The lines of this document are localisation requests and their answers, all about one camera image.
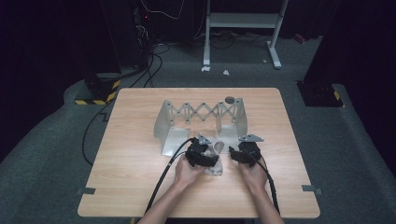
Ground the black yellow striped base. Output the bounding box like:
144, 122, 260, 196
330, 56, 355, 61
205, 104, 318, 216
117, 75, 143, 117
74, 73, 121, 106
297, 81, 346, 108

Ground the white cloth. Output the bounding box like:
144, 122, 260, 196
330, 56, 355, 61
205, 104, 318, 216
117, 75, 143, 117
204, 136, 226, 177

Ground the person's right hand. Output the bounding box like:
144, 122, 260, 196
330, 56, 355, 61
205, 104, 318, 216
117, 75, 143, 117
237, 157, 269, 192

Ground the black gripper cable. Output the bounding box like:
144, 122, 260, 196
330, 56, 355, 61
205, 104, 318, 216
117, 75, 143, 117
248, 148, 281, 217
144, 137, 194, 217

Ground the dark equipment rack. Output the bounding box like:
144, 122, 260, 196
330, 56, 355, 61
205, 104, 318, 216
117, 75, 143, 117
99, 0, 154, 71

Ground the black floor cable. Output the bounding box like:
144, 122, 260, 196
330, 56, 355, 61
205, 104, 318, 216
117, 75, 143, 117
81, 43, 172, 166

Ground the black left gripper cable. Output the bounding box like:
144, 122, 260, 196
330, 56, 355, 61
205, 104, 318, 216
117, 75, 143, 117
144, 137, 194, 217

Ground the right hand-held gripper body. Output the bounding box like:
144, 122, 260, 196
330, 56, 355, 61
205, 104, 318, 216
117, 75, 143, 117
236, 133, 265, 168

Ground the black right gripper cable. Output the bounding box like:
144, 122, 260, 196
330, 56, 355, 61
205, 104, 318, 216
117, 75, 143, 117
248, 148, 281, 217

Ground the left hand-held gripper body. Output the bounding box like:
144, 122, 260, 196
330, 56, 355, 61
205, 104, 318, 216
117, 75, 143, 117
185, 133, 213, 168

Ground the thin white hanging cable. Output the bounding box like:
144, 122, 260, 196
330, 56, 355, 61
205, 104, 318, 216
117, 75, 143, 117
139, 0, 185, 21

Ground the black cable bundle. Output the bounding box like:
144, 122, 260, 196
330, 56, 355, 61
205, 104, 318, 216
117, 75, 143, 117
194, 29, 272, 50

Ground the expandable grey metal book stand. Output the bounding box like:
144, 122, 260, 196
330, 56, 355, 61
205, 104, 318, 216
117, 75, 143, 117
153, 97, 248, 157

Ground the white metal stand frame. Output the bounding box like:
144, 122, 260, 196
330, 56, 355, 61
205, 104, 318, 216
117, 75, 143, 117
203, 0, 289, 70

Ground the person's left hand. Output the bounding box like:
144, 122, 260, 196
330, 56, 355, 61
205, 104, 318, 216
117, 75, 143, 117
174, 153, 207, 189

